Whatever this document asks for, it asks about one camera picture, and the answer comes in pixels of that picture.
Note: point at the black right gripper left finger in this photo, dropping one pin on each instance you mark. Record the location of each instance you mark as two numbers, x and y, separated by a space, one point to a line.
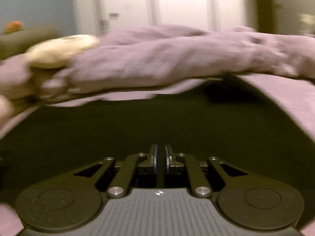
148 161

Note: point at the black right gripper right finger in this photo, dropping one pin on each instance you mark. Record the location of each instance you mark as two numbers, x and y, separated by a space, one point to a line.
171 162

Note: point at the black knit sweater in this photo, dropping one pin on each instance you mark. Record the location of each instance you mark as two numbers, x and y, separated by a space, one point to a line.
227 118

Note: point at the purple crumpled duvet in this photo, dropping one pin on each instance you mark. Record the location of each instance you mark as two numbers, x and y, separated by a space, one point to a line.
158 56

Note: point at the purple fleece bed sheet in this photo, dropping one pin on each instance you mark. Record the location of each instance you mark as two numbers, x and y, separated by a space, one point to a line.
296 97

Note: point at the cream round face cushion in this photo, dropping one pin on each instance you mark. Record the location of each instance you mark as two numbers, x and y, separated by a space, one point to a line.
56 53

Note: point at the orange plush toy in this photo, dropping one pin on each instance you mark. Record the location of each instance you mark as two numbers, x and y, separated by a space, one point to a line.
13 26

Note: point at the white wardrobe with handles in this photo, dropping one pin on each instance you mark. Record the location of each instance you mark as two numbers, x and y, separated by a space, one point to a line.
99 17

